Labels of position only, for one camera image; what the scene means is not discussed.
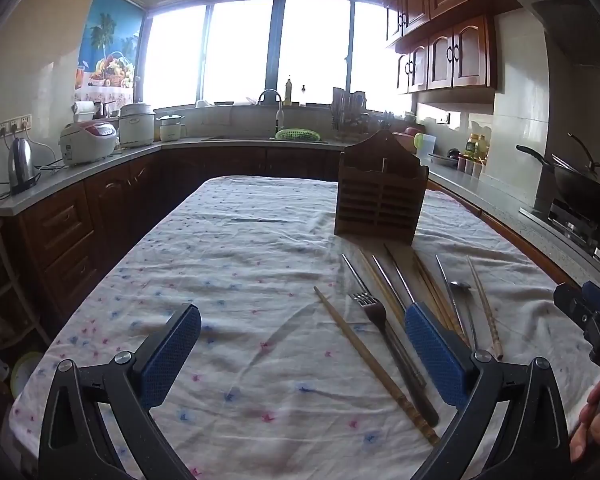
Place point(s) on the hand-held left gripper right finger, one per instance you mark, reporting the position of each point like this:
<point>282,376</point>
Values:
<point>435,355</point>

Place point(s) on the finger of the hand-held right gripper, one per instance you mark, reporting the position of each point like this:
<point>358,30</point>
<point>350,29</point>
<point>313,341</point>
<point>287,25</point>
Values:
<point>572,300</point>

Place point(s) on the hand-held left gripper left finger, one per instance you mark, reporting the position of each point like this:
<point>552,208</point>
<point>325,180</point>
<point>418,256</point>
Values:
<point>172,355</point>

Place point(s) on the wooden chopstick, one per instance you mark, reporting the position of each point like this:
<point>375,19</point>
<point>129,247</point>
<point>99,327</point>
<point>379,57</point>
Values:
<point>442,294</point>
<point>380,285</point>
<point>360,345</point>
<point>427,280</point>
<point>482,305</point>
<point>436,287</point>

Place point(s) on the metal spoon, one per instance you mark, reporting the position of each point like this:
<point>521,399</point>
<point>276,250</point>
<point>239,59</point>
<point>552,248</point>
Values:
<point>461,286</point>

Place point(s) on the wooden utensil holder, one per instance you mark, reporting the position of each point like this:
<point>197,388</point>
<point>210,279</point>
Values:
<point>377,195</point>

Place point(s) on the person's right hand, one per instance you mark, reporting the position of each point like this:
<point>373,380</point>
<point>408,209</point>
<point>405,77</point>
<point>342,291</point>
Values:
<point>587,425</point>

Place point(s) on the gas stove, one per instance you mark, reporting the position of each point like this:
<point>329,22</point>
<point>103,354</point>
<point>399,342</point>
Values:
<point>575,230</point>

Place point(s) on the metal fork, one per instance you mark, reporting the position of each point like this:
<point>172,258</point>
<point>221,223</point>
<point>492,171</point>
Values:
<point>375,310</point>

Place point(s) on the white floral tablecloth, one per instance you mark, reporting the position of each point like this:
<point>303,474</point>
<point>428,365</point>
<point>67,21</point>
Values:
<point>220,280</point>

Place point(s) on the black wok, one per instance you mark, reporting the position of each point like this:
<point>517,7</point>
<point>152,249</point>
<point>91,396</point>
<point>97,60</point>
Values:
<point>585,190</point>

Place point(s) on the dark wooden lower cabinets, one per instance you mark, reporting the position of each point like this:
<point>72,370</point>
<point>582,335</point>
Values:
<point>115,210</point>

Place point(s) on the seasoning jars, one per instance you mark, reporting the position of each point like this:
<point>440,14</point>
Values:
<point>470,166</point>

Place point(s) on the yellow oil bottles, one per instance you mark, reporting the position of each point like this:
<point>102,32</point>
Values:
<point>476,146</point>

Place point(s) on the plastic container with green lid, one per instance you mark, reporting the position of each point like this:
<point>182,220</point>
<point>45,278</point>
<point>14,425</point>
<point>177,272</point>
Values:
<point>425,144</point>

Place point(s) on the pink container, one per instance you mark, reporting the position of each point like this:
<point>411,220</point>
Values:
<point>405,132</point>

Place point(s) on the small white electric pot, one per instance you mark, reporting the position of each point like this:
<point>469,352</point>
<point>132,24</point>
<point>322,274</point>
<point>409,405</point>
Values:
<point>172,129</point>

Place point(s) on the white and red rice cooker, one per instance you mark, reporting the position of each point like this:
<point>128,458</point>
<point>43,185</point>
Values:
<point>87,142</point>

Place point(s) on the large white cooker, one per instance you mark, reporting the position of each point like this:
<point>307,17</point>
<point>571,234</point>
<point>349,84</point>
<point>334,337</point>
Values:
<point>136,125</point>

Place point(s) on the steel electric kettle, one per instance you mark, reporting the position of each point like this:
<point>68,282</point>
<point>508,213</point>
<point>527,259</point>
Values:
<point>21,165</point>

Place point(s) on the green plastic basket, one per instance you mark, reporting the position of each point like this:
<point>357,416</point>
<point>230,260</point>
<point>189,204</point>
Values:
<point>297,135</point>

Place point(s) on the dish drying rack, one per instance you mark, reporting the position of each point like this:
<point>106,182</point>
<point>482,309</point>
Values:
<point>350,110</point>

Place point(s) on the paper towel roll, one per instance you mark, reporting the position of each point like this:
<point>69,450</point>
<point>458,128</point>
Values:
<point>82,110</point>

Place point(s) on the kitchen faucet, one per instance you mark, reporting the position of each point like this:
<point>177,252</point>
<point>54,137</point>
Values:
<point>279,115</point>

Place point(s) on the steel range hood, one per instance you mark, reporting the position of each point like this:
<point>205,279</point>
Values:
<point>565,15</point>

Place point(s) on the yellow dish soap bottle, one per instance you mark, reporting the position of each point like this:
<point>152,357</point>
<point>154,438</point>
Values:
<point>288,92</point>

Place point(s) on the small dark dispenser bottle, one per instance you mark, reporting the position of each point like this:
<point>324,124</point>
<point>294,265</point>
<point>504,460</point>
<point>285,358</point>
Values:
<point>303,96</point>

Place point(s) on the kitchen window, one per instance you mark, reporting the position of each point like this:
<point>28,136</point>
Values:
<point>240,50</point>

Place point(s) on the single wall outlet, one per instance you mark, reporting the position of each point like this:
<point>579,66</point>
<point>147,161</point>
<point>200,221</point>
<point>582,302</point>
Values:
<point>444,119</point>

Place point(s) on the wall power outlets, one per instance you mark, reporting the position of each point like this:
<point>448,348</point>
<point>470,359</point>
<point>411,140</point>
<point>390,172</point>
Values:
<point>14,125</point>

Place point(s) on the tropical fruit wall poster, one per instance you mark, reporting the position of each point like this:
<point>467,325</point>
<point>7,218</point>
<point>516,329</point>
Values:
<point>112,45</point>

